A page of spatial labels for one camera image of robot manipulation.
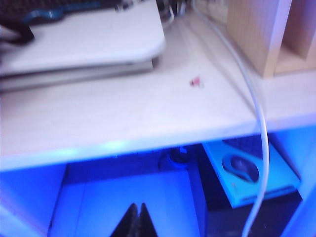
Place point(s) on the teal keyboard mouse box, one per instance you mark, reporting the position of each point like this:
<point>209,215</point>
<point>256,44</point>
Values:
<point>217,158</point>

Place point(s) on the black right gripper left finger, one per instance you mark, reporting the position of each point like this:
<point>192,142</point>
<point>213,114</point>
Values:
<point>128,224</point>

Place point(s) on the pink binder clip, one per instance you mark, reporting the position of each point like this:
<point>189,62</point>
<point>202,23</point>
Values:
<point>195,82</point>

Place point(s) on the black computer tower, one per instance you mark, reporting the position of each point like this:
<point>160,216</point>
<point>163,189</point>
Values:
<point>222,222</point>

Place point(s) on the light wooden desk organizer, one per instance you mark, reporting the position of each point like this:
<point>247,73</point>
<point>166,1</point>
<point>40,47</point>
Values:
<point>249,32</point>

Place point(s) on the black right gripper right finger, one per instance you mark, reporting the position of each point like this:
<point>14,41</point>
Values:
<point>146,224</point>

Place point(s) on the white desktop riser stand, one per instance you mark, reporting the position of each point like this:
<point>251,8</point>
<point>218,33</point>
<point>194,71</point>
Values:
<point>98,42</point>

